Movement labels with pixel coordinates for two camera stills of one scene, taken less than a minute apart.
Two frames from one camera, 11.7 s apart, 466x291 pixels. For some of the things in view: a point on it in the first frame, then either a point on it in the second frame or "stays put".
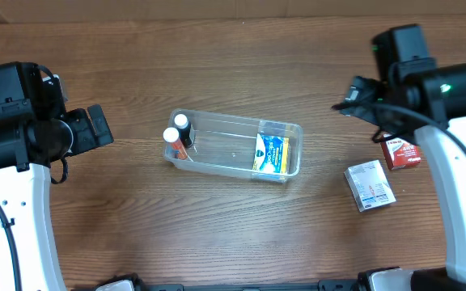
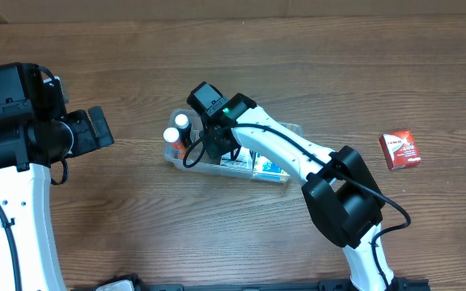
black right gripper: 354,97 → 218,141
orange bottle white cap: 171,134 stays put
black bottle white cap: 184,127 stays put
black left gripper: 99,124 stays put
